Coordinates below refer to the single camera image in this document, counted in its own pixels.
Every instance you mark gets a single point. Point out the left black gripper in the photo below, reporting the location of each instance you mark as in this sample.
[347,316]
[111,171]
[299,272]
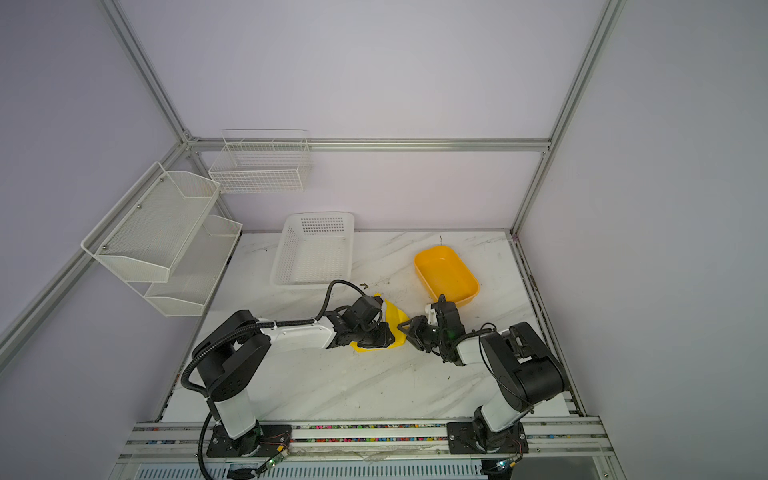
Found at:
[384,339]

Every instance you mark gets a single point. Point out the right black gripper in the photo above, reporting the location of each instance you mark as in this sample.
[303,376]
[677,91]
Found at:
[415,334]

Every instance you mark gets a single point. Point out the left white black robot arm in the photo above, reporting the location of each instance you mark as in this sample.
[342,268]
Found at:
[225,362]

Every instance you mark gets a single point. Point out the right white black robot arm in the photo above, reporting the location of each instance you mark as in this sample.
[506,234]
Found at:
[525,371]

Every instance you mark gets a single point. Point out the yellow plastic tub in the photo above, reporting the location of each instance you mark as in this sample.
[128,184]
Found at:
[443,273]

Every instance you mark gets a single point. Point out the white plastic perforated basket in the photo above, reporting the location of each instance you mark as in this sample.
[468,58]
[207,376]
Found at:
[314,249]

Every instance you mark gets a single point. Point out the lower white mesh shelf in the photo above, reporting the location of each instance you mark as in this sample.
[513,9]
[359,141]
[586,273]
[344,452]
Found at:
[191,285]

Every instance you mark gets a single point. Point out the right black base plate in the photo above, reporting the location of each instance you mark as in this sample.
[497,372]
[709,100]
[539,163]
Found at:
[474,438]

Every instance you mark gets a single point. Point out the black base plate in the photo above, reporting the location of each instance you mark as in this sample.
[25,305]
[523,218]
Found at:
[474,438]
[263,441]

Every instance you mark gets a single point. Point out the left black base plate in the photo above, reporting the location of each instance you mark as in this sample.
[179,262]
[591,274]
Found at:
[263,441]

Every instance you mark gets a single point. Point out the aluminium front rail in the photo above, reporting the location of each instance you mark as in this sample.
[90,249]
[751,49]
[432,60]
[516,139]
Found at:
[374,441]

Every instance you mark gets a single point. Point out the white wire wall basket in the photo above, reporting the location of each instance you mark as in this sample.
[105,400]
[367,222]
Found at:
[263,161]

